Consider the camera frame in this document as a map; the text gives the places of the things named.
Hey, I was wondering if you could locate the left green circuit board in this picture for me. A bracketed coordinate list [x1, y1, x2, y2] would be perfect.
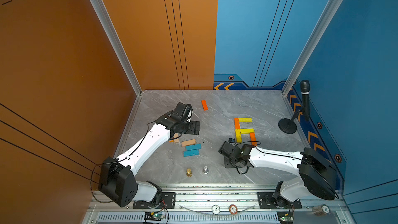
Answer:
[143, 212, 165, 224]

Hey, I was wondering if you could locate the tan wooden block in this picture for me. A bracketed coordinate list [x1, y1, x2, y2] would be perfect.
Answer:
[181, 139, 197, 147]

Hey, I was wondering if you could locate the white round dial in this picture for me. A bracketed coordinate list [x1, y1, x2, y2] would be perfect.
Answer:
[211, 205, 220, 215]

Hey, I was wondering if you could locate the green circuit board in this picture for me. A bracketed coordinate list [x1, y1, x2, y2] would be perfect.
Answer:
[143, 212, 165, 224]
[277, 212, 294, 224]

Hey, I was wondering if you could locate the lower teal block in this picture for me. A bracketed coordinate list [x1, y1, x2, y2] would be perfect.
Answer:
[183, 149, 200, 157]

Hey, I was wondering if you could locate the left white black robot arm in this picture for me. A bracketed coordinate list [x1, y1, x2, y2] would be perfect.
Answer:
[98, 102, 200, 207]

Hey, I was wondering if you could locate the right green circuit board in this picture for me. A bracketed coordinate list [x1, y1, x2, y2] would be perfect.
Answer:
[277, 212, 294, 224]

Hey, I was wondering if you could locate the pale cream wooden block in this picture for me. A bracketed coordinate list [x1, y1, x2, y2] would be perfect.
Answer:
[174, 133, 179, 143]

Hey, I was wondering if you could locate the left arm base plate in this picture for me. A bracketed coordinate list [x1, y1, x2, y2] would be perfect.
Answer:
[133, 192, 176, 209]

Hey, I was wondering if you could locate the brass weight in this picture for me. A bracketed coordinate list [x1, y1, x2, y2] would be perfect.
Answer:
[186, 168, 192, 177]

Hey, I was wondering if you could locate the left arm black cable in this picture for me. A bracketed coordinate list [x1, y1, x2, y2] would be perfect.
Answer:
[90, 111, 175, 204]

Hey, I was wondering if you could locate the yellow block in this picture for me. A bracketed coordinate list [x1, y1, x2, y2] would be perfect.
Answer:
[240, 128, 255, 134]
[235, 129, 243, 143]
[238, 117, 252, 123]

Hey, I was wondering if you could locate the tape roll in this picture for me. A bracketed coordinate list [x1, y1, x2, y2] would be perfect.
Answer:
[312, 204, 331, 216]

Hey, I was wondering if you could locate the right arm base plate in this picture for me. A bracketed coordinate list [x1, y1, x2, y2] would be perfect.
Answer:
[257, 191, 302, 209]

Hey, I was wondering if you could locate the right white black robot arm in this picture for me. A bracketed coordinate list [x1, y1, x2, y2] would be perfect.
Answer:
[218, 142, 339, 208]

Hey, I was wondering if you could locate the silver weight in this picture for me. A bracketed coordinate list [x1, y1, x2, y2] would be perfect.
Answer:
[203, 166, 209, 174]

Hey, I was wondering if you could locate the upper teal block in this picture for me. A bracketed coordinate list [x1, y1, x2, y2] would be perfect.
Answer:
[186, 144, 202, 151]

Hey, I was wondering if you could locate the black microphone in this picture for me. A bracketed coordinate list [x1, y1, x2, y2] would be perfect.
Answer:
[300, 80, 311, 121]

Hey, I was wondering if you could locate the copper round dial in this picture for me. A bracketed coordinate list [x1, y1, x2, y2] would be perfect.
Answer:
[229, 204, 238, 215]

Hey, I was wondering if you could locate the teal block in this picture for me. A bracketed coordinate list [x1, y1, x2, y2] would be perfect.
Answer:
[186, 144, 202, 151]
[183, 149, 200, 157]

